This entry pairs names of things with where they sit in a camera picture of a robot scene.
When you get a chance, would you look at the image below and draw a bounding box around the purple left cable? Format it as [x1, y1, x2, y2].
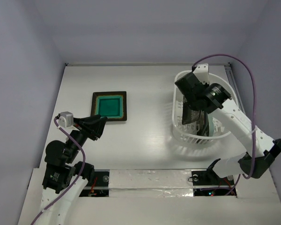
[30, 117, 86, 225]

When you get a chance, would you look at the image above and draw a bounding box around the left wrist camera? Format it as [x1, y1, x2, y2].
[57, 112, 74, 128]

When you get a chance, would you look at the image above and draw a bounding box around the white plastic dish rack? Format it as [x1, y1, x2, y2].
[172, 73, 239, 144]

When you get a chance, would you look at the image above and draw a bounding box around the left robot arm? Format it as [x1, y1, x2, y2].
[32, 112, 107, 225]

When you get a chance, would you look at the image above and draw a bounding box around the light green speckled plate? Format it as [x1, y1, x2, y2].
[202, 112, 214, 137]

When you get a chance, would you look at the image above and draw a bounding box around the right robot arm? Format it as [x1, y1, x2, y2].
[172, 70, 281, 184]

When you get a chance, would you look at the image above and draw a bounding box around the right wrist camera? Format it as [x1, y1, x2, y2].
[192, 63, 209, 84]

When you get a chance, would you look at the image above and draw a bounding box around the black square teal-centre plate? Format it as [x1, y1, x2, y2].
[90, 91, 127, 122]

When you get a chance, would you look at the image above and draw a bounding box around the black floral square plate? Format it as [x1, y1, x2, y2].
[182, 97, 201, 125]

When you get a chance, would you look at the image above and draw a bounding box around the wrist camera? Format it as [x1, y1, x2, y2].
[57, 112, 74, 128]
[192, 63, 209, 84]

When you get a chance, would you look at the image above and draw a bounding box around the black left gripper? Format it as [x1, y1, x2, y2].
[66, 113, 107, 161]

